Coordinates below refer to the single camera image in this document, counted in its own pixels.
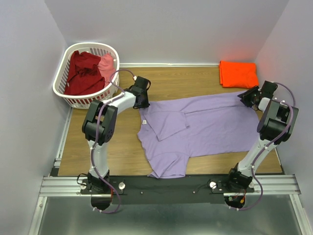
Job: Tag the lavender t shirt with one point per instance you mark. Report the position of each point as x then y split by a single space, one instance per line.
173 131

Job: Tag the folded orange t shirt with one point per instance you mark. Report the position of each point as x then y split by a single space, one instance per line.
238 75

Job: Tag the pink t shirt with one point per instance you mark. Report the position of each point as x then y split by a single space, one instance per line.
106 68

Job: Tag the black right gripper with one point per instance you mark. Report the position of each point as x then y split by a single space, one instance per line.
245 95

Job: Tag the white plastic laundry basket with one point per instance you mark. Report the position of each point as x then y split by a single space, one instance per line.
60 81

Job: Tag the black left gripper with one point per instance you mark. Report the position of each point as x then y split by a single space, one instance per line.
145 104

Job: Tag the dark red t shirt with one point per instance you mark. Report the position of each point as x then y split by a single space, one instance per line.
84 76

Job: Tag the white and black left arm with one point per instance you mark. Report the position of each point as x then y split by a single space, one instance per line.
99 125

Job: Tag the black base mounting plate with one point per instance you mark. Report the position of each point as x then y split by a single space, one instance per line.
139 190

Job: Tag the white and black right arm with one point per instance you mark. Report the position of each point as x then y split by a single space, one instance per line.
275 126

